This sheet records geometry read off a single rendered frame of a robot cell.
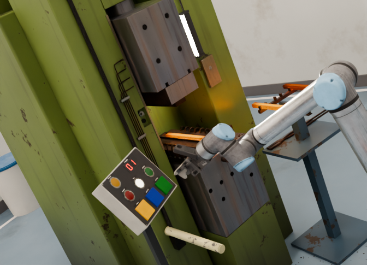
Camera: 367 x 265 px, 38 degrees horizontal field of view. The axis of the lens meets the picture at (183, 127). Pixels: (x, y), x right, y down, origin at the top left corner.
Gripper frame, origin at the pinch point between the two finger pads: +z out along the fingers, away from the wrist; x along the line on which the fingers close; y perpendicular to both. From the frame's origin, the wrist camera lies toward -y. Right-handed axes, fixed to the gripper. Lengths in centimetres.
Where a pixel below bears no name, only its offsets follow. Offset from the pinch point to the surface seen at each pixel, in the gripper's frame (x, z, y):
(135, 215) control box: -25.9, 11.0, -1.1
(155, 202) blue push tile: -12.5, 10.3, 2.6
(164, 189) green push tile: -2.4, 10.3, 2.4
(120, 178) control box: -15.5, 11.0, -16.6
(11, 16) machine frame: 29, 22, -115
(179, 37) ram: 53, -23, -43
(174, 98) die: 38.1, -3.7, -23.8
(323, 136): 84, -22, 53
